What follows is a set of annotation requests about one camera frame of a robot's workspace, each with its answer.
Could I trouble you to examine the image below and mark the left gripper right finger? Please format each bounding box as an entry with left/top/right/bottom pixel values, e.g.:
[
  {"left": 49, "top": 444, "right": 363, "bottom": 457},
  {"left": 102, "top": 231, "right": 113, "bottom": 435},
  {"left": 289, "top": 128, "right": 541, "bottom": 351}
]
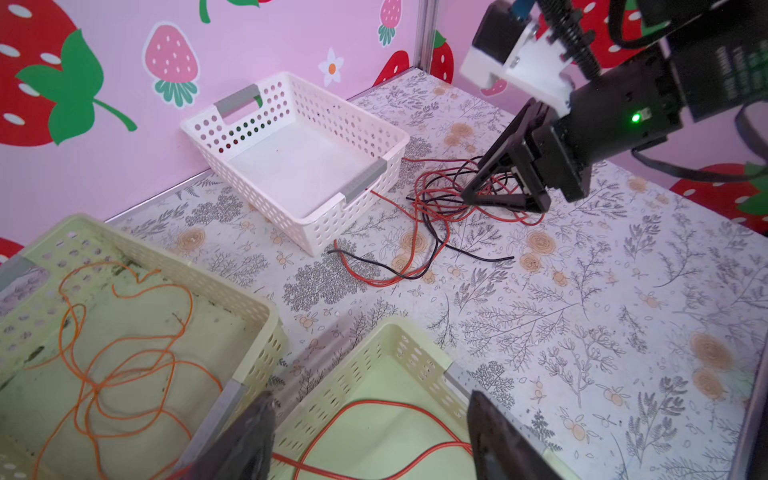
[{"left": 467, "top": 390, "right": 561, "bottom": 480}]

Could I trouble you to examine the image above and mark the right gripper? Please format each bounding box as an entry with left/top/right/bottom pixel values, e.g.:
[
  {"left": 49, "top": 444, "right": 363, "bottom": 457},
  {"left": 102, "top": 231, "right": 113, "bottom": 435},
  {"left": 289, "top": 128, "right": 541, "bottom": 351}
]
[{"left": 461, "top": 53, "right": 682, "bottom": 213}]

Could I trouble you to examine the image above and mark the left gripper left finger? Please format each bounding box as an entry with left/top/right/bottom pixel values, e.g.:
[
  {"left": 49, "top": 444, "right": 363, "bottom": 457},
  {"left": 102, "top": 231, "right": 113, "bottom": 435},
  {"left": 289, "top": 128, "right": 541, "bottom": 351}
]
[{"left": 173, "top": 391, "right": 276, "bottom": 480}]

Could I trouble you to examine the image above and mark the thick red cable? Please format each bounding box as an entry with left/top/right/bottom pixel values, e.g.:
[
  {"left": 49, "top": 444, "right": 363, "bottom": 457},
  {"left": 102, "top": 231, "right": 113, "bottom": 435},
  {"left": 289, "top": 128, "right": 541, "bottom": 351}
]
[{"left": 269, "top": 398, "right": 475, "bottom": 480}]

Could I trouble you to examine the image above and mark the red black cable bundle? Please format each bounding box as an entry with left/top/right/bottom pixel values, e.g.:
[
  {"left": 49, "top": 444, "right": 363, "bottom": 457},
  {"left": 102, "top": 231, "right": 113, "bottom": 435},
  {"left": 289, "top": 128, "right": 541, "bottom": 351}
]
[{"left": 326, "top": 154, "right": 547, "bottom": 288}]

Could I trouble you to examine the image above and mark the orange cable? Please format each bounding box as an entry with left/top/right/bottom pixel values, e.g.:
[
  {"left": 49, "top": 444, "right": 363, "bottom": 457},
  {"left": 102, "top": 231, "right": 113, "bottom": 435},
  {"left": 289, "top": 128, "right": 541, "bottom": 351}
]
[{"left": 26, "top": 260, "right": 224, "bottom": 480}]

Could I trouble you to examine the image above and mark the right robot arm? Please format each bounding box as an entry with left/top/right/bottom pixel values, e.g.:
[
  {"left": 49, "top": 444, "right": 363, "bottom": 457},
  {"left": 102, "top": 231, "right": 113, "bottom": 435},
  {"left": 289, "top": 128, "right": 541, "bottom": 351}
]
[{"left": 461, "top": 1, "right": 767, "bottom": 214}]

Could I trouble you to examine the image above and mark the large green basket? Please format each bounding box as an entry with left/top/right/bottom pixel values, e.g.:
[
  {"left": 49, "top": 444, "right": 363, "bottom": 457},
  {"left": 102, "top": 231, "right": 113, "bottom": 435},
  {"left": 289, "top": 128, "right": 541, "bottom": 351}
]
[{"left": 266, "top": 316, "right": 583, "bottom": 480}]

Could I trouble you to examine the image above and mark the small green basket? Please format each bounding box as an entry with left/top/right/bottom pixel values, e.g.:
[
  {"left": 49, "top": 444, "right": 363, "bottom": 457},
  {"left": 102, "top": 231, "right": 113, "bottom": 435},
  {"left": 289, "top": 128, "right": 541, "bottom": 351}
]
[{"left": 1, "top": 215, "right": 287, "bottom": 479}]

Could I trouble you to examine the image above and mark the white plastic basket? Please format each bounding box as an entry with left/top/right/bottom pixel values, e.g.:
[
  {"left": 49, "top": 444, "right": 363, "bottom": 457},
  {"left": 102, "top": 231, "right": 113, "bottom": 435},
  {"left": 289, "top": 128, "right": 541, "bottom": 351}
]
[{"left": 181, "top": 72, "right": 410, "bottom": 256}]

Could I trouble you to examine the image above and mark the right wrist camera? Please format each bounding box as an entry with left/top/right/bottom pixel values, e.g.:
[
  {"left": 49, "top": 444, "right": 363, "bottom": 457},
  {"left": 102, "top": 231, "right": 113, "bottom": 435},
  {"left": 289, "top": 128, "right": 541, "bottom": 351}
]
[{"left": 460, "top": 1, "right": 574, "bottom": 117}]

